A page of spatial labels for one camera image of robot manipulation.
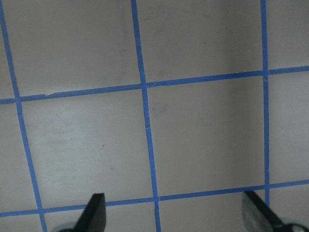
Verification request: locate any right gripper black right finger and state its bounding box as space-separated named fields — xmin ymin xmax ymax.
xmin=241 ymin=191 xmax=285 ymax=232

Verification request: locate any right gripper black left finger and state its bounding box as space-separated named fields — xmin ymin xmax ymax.
xmin=74 ymin=193 xmax=106 ymax=232

